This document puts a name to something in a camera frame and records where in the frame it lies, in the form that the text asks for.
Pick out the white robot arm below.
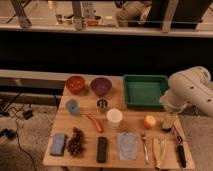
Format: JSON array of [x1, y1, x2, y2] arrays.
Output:
[[159, 66, 213, 130]]

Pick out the blue folded cloth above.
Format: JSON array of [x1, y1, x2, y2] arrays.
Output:
[[117, 132, 138, 160]]

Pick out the black floor cables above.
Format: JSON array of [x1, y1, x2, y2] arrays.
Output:
[[0, 92, 38, 171]]

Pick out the orange bowl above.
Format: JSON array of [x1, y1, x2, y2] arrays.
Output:
[[66, 76, 85, 94]]

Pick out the yellow banana peel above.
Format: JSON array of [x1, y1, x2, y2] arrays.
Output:
[[153, 138, 166, 169]]

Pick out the purple bowl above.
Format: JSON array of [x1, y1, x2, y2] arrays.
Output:
[[90, 77, 112, 96]]

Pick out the red chili pepper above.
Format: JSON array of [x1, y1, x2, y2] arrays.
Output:
[[86, 115, 103, 133]]

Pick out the small metal cup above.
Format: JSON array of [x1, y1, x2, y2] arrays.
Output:
[[97, 98, 108, 112]]

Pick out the blue plastic cup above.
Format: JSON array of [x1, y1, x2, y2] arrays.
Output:
[[65, 99, 78, 115]]

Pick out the bunch of dark grapes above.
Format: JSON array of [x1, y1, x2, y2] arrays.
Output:
[[67, 127, 84, 157]]

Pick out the orange apple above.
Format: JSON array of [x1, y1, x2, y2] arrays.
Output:
[[143, 115, 156, 129]]

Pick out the black remote control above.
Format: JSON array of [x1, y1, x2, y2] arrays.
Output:
[[96, 137, 107, 163]]

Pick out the green plastic tray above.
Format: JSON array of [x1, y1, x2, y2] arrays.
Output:
[[123, 74, 168, 109]]

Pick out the blue sponge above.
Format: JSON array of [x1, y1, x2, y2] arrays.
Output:
[[50, 133, 67, 156]]

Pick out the silver fork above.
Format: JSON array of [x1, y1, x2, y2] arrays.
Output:
[[141, 132, 149, 165]]

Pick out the white paper cup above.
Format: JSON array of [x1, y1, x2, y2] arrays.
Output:
[[106, 108, 123, 128]]

